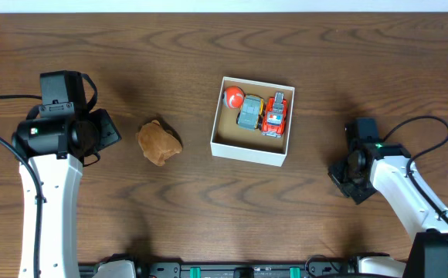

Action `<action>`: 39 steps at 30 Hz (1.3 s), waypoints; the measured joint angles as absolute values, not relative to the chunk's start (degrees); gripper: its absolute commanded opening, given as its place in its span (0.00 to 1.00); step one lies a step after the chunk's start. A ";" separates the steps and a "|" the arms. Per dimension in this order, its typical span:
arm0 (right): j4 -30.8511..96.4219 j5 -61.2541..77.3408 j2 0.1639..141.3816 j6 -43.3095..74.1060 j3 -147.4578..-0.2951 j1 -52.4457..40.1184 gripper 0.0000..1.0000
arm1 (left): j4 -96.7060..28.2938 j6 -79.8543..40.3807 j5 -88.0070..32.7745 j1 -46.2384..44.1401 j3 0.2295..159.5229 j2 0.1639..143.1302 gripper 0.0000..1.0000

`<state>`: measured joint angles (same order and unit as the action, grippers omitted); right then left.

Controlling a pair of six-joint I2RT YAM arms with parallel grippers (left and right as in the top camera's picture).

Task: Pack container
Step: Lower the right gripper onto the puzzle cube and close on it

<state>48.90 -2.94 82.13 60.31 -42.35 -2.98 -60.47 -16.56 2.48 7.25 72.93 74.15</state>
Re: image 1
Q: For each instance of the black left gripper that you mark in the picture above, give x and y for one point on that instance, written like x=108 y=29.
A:
x=108 y=127

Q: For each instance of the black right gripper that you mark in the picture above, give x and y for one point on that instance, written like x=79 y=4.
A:
x=347 y=180

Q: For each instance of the red toy fire truck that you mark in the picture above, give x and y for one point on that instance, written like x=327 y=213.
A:
x=275 y=116

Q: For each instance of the grey yellow toy car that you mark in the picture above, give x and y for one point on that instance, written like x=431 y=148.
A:
x=251 y=112

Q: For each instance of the orange ball with eye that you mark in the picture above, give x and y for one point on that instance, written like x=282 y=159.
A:
x=233 y=97

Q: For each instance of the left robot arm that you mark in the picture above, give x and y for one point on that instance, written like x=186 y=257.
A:
x=52 y=143

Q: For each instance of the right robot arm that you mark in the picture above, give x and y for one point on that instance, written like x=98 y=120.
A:
x=375 y=165

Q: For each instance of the brown plush toy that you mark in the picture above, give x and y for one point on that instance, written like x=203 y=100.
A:
x=157 y=144

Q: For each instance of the white cardboard box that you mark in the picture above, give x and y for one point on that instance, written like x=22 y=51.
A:
x=228 y=140

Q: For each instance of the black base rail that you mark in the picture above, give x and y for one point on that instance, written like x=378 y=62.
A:
x=224 y=269

